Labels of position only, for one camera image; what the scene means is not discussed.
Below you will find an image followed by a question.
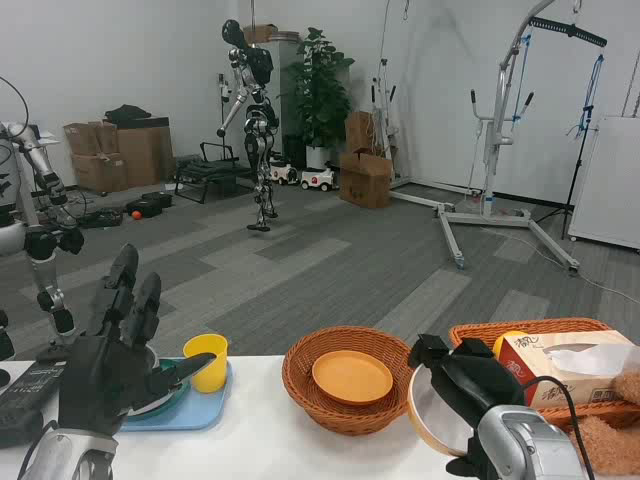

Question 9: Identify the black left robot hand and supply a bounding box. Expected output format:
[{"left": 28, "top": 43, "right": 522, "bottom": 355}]
[{"left": 57, "top": 243, "right": 216, "bottom": 436}]

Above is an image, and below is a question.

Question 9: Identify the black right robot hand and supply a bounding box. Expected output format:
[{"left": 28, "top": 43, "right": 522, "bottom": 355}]
[{"left": 408, "top": 333, "right": 526, "bottom": 432}]

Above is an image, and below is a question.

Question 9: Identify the white bowl with wooden rim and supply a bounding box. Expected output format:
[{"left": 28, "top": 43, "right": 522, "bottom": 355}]
[{"left": 406, "top": 364, "right": 481, "bottom": 458}]

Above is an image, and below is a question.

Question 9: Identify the yellow round object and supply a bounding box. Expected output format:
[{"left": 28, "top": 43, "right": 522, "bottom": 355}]
[{"left": 492, "top": 330, "right": 530, "bottom": 359}]

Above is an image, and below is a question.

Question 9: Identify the green rimmed white plate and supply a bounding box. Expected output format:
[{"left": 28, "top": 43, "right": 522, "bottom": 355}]
[{"left": 127, "top": 348, "right": 194, "bottom": 419}]

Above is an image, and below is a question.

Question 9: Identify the red and beige tissue box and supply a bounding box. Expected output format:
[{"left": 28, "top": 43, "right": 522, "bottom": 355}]
[{"left": 492, "top": 330, "right": 640, "bottom": 411}]

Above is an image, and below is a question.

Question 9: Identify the black flat electronic device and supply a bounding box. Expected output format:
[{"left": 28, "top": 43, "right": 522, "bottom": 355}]
[{"left": 0, "top": 360, "right": 69, "bottom": 449}]

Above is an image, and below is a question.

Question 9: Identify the rectangular brown wicker basket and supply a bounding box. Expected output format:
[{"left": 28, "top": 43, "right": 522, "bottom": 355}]
[{"left": 448, "top": 317, "right": 640, "bottom": 432}]

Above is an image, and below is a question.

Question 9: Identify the light blue plastic tray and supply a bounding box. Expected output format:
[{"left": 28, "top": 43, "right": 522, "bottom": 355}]
[{"left": 119, "top": 356, "right": 234, "bottom": 433}]

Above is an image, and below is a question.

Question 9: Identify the yellow plastic cup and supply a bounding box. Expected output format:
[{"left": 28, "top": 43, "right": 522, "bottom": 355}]
[{"left": 182, "top": 333, "right": 230, "bottom": 395}]

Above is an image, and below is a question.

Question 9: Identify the orange plastic plate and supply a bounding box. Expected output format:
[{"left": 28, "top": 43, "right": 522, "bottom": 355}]
[{"left": 311, "top": 349, "right": 395, "bottom": 406}]

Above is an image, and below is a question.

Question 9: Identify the round brown wicker basket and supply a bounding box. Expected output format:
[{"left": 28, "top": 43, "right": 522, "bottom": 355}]
[{"left": 281, "top": 325, "right": 417, "bottom": 437}]

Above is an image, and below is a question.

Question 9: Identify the brown plush teddy bear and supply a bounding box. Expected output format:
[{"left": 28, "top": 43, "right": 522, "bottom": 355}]
[{"left": 568, "top": 371, "right": 640, "bottom": 477}]

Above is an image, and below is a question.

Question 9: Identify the silver humanoid robot beside table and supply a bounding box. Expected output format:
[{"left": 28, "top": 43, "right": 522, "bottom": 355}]
[{"left": 0, "top": 77, "right": 86, "bottom": 362}]

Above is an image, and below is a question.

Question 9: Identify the black bag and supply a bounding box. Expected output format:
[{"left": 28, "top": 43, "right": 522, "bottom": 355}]
[{"left": 124, "top": 191, "right": 174, "bottom": 219}]

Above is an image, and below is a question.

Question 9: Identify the stack of brown cardboard boxes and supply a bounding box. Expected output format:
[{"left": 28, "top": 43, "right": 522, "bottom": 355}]
[{"left": 63, "top": 116, "right": 177, "bottom": 194}]

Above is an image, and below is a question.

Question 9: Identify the open brown cardboard box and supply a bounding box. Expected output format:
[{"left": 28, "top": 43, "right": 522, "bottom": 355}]
[{"left": 338, "top": 147, "right": 394, "bottom": 210}]

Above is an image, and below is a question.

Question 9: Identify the white patient lift stand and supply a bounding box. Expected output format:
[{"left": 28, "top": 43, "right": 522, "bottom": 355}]
[{"left": 389, "top": 0, "right": 609, "bottom": 272}]

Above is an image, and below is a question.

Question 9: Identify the white board panel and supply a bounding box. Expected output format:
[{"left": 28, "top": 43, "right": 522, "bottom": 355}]
[{"left": 568, "top": 115, "right": 640, "bottom": 251}]

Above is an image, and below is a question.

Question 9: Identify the black tripod stand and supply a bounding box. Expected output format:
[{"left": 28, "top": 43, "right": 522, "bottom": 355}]
[{"left": 530, "top": 97, "right": 604, "bottom": 241}]

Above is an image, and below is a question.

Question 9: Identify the white toy car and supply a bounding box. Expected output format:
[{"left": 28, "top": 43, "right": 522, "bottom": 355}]
[
  {"left": 299, "top": 166, "right": 336, "bottom": 193},
  {"left": 269, "top": 156, "right": 300, "bottom": 187}
]

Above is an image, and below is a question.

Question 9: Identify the tall brown cardboard box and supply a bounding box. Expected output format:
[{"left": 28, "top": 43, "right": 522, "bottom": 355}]
[{"left": 344, "top": 110, "right": 387, "bottom": 157}]

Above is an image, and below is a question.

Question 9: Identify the hanging silver black humanoid robot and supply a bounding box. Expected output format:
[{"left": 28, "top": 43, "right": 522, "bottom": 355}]
[{"left": 215, "top": 18, "right": 281, "bottom": 234}]

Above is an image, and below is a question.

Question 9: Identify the green potted plant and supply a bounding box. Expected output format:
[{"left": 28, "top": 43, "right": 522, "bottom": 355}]
[{"left": 286, "top": 26, "right": 356, "bottom": 171}]

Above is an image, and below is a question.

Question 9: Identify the small cardboard box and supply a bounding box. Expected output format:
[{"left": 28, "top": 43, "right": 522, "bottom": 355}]
[{"left": 242, "top": 23, "right": 279, "bottom": 46}]

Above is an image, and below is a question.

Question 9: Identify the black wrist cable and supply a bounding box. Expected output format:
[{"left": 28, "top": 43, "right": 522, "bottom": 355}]
[{"left": 519, "top": 375, "right": 597, "bottom": 480}]

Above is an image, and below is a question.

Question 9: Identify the black folding bed frame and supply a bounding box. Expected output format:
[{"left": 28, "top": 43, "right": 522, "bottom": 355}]
[{"left": 173, "top": 141, "right": 257, "bottom": 205}]

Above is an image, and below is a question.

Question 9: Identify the white lift stand with handles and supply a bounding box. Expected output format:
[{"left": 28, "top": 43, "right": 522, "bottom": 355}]
[{"left": 368, "top": 0, "right": 417, "bottom": 192}]

